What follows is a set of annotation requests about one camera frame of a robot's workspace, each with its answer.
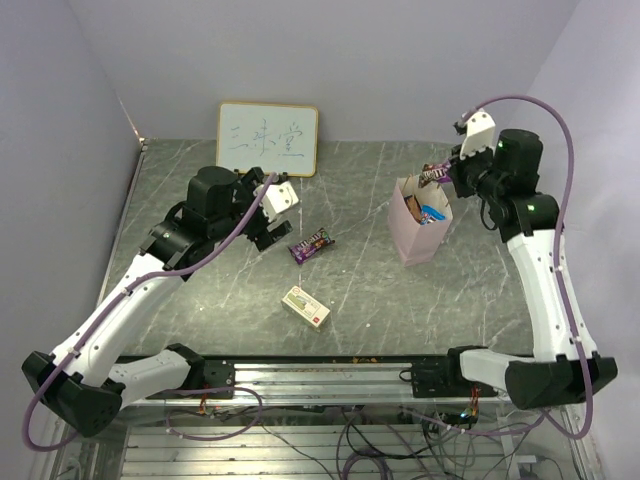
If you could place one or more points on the pink paper bag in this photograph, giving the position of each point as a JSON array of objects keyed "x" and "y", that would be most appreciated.
[{"x": 417, "y": 243}]

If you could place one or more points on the white green small box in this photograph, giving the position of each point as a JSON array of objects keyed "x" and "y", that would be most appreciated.
[{"x": 306, "y": 307}]

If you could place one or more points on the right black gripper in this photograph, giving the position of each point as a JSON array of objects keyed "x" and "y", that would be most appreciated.
[{"x": 458, "y": 166}]

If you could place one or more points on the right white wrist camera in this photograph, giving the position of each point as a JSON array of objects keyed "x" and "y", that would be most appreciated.
[{"x": 478, "y": 130}]

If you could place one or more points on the white board with yellow frame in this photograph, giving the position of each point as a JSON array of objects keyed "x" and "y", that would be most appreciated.
[{"x": 274, "y": 137}]

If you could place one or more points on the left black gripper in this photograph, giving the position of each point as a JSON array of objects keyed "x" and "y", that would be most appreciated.
[{"x": 260, "y": 234}]

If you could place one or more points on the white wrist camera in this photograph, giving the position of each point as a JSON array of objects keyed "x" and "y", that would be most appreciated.
[
  {"x": 278, "y": 199},
  {"x": 478, "y": 130}
]

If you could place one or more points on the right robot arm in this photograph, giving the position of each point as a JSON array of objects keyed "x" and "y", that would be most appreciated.
[{"x": 501, "y": 168}]

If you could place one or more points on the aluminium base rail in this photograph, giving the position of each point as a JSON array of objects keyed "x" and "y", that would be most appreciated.
[{"x": 320, "y": 385}]

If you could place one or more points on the blue cookie bar wrapper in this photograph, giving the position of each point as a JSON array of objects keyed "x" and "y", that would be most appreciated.
[{"x": 429, "y": 215}]

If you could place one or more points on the brown purple M&M's pack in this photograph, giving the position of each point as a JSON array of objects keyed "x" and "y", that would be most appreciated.
[{"x": 434, "y": 173}]

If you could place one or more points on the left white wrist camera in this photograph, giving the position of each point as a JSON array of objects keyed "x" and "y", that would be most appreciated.
[{"x": 278, "y": 199}]

